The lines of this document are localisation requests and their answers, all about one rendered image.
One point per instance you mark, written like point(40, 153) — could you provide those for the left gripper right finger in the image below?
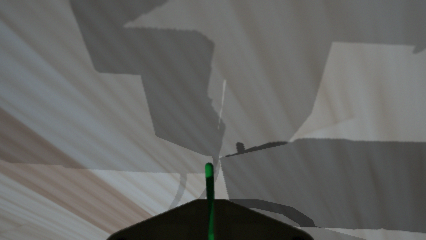
point(235, 222)

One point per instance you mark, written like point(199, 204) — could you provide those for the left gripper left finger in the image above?
point(186, 222)

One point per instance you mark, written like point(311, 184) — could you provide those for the green wire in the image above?
point(209, 172)

